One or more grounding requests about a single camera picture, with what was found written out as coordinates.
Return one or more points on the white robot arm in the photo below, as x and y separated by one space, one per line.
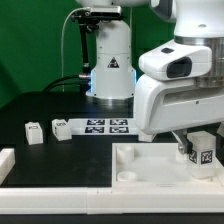
197 23

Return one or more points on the white square tabletop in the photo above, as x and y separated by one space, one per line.
143 165

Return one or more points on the white base tag plate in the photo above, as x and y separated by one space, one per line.
103 126

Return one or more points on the white front fence wall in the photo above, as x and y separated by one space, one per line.
110 200

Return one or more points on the white left fence piece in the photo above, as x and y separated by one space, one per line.
7 161

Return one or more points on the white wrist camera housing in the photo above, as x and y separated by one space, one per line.
176 61

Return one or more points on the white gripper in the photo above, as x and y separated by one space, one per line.
173 105

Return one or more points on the black camera on stand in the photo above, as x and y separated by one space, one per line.
95 14

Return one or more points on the black camera stand pole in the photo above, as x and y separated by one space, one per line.
86 65

